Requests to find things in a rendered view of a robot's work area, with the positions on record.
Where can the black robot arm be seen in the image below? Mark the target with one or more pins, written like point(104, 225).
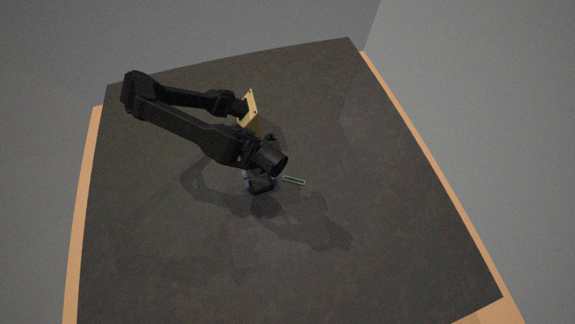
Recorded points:
point(149, 101)

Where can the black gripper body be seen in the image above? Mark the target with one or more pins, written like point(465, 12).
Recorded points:
point(261, 183)

